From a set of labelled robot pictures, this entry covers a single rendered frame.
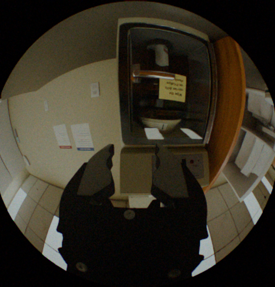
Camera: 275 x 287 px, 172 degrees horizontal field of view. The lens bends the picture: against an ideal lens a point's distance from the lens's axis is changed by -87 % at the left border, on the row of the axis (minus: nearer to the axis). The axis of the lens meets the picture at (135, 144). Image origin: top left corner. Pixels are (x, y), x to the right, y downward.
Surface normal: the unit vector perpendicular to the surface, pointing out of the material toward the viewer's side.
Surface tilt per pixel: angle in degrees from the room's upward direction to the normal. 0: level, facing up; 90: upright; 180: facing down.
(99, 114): 90
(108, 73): 90
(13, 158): 90
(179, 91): 90
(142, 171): 135
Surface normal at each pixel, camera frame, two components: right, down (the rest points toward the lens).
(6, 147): 1.00, 0.00
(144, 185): -0.02, -0.28
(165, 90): 0.00, 0.48
